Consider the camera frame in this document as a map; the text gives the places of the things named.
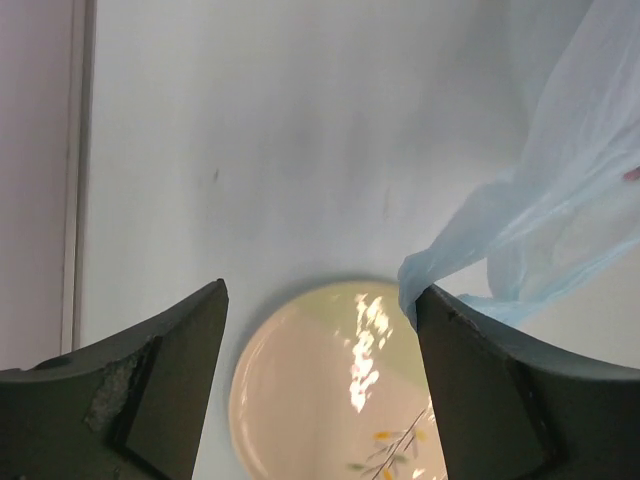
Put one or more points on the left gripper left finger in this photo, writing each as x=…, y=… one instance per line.
x=131, y=406

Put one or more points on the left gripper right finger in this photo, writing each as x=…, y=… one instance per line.
x=510, y=406

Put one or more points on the round beige ceramic plate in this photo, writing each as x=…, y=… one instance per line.
x=332, y=386

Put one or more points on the light blue plastic bag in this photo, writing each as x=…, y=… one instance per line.
x=570, y=206

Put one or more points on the left aluminium corner post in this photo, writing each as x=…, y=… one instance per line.
x=83, y=34

